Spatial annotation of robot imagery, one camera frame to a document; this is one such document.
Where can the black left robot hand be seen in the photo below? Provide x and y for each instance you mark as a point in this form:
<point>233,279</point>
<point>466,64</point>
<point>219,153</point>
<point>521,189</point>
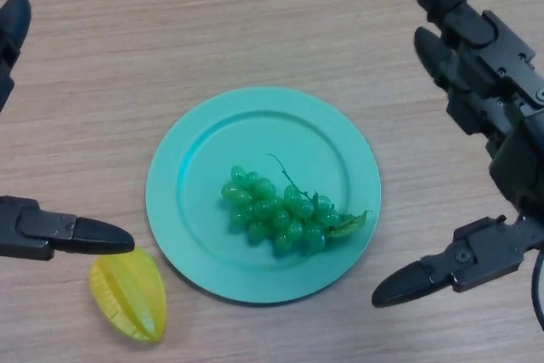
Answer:
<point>30,227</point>

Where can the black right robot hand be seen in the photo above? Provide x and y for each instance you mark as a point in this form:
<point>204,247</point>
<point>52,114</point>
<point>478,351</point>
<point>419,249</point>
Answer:
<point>501,82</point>

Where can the green grape bunch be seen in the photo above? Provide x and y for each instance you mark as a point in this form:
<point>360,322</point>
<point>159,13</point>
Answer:
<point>272,214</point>

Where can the round green plate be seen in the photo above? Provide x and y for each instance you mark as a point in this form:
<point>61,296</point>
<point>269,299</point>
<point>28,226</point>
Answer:
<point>263,133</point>

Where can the yellow starfruit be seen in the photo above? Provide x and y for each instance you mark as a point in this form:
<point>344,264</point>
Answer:
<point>127,295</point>

